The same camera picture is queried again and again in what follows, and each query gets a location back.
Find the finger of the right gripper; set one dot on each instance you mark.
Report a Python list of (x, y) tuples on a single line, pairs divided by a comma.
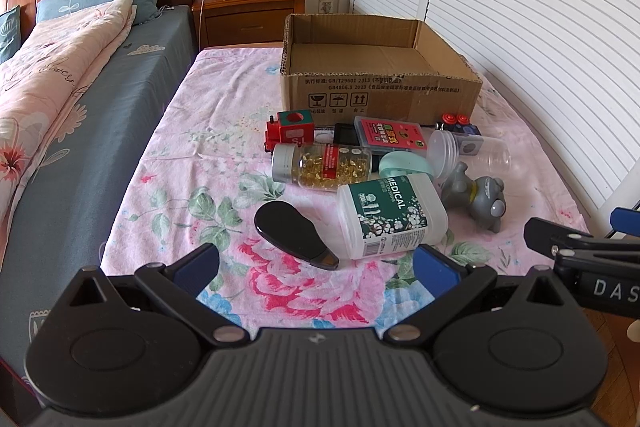
[(625, 221), (550, 239)]

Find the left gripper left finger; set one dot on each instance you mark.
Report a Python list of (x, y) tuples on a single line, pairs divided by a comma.
[(174, 288)]

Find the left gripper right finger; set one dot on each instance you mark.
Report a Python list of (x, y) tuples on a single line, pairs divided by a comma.
[(455, 288)]

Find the grey elephant toy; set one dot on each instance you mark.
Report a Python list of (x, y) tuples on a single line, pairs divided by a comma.
[(482, 198)]

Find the white green medical swab jar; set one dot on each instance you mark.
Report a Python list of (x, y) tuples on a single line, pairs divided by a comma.
[(393, 215)]

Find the clear plastic jar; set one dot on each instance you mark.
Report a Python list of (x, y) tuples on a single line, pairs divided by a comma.
[(484, 155)]

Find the black oval glasses case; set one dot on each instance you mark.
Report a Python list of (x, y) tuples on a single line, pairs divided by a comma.
[(284, 227)]

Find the mint green earbud case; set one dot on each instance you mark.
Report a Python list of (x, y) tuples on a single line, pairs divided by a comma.
[(403, 163)]

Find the dark fidget cube red buttons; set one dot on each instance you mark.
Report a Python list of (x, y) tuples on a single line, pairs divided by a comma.
[(462, 126)]

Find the red card box clear case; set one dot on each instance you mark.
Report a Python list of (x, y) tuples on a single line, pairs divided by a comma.
[(383, 135)]

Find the yellow capsule bottle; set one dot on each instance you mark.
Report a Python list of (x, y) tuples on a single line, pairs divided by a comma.
[(320, 167)]

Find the black digital timer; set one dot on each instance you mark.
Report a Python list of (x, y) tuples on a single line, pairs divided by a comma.
[(345, 134)]

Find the red toy train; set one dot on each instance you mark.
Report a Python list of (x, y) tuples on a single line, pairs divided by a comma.
[(296, 127)]

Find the grey blue bed sheet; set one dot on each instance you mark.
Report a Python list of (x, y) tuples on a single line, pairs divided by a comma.
[(67, 210)]

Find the white louvered closet doors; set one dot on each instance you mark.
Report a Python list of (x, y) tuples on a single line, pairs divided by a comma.
[(569, 67)]

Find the pink floral quilt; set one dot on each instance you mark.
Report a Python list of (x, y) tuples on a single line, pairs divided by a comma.
[(41, 83)]

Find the brown cardboard box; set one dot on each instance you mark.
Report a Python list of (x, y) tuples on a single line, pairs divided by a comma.
[(341, 66)]

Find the wooden nightstand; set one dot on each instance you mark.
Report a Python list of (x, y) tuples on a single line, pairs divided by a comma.
[(237, 22)]

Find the wall power outlet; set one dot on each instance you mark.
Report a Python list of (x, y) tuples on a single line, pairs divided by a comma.
[(325, 6)]

